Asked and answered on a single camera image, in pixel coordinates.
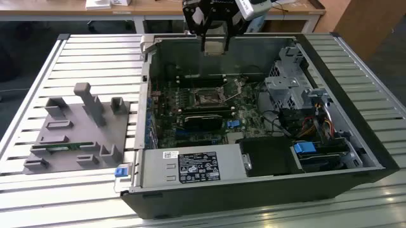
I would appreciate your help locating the white box with dark print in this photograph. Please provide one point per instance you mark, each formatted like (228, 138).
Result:
(121, 2)

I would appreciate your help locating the black plastic shroud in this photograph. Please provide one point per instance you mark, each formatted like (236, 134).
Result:
(271, 156)

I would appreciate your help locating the blue disk carrier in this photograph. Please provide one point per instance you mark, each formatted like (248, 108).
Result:
(305, 148)

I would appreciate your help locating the silver CPU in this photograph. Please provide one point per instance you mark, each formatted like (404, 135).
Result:
(214, 48)

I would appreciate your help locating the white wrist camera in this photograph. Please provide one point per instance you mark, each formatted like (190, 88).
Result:
(254, 10)

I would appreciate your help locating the silver heat sink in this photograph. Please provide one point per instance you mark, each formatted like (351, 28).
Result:
(236, 137)

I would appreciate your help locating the pale blue teach pendant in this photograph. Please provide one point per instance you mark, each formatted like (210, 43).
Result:
(256, 25)

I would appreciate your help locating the grey parts rack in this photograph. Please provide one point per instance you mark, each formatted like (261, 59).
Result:
(80, 133)

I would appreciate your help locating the wooden desk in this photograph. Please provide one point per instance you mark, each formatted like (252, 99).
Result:
(47, 10)

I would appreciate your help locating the silver drive cage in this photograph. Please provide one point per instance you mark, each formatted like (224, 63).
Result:
(283, 90)

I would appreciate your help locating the black CPU socket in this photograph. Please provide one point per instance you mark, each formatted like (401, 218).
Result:
(209, 97)

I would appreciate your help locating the black graphics card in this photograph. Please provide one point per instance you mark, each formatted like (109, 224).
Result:
(204, 123)

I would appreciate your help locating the black RAM stick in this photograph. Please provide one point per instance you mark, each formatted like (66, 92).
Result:
(206, 110)

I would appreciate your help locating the wooden cabinet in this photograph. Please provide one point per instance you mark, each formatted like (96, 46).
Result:
(365, 23)

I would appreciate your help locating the green RAM stick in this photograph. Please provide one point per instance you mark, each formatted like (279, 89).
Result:
(74, 145)

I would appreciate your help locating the blue board connector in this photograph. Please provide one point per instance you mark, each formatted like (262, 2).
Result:
(233, 124)

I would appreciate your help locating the blue case latch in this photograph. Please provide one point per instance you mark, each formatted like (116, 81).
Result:
(121, 172)

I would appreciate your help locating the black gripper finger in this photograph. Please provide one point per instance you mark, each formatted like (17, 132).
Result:
(229, 42)
(204, 44)

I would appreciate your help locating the silver power supply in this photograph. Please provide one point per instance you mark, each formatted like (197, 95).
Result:
(153, 166)

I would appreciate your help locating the green motherboard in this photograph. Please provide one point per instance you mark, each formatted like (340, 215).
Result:
(248, 114)

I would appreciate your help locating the black PC case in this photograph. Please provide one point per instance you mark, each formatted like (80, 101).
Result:
(222, 202)

